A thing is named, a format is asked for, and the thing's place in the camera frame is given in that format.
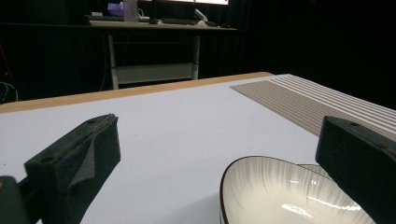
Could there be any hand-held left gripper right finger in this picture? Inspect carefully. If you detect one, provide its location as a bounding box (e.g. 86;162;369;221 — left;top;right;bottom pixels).
315;115;396;224

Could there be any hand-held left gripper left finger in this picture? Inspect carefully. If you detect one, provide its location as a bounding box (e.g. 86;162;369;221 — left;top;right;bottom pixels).
23;113;121;224

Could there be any white streaked plate dark rim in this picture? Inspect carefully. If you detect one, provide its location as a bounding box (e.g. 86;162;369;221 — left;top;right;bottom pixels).
219;155;377;224
297;162;334;181

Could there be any striped brown white placemat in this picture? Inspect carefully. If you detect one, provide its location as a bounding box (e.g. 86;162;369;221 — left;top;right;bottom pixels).
230;74;396;143

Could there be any dark flat keyboard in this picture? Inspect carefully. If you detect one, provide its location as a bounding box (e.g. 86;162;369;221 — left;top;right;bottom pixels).
85;14;125;22

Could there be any purple object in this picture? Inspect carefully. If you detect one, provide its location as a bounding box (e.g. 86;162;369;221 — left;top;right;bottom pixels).
106;2;124;17

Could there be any wooden desk with white legs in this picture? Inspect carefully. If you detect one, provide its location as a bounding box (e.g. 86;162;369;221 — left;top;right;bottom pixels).
85;19;239;91

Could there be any translucent white container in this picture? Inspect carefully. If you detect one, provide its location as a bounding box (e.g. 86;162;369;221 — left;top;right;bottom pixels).
122;0;139;22

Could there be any black keyboard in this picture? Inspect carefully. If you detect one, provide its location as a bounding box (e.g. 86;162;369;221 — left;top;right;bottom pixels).
162;18;199;26

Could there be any white handheld device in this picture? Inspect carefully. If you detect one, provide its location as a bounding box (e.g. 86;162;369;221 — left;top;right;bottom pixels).
194;8;209;23

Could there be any coiled cable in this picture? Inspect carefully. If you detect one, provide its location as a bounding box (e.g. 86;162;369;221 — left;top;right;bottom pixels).
0;81;19;105

